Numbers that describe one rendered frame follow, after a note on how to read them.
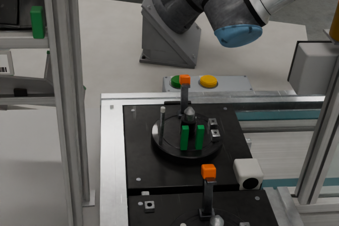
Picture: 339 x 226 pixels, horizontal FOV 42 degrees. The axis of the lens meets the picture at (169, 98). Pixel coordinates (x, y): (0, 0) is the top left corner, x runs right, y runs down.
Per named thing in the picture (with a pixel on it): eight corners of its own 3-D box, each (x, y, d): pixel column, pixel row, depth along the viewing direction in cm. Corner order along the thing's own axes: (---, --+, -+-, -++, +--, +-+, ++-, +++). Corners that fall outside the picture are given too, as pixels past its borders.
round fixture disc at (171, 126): (148, 119, 92) (148, 111, 91) (214, 117, 94) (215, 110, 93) (154, 167, 81) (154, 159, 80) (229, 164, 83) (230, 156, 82)
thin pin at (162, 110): (158, 142, 84) (160, 106, 79) (162, 142, 84) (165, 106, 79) (158, 145, 83) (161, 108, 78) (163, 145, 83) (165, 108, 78)
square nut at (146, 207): (144, 205, 74) (144, 201, 73) (153, 204, 74) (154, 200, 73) (144, 212, 72) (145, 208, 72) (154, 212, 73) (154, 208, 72)
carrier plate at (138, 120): (122, 112, 97) (122, 104, 96) (230, 110, 100) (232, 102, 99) (127, 196, 78) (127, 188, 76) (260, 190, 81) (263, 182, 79)
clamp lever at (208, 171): (199, 209, 70) (201, 163, 69) (212, 208, 71) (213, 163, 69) (204, 220, 67) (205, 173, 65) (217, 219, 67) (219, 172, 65)
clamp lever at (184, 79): (178, 110, 91) (179, 74, 89) (187, 110, 91) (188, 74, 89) (180, 116, 87) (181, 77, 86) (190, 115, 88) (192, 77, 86)
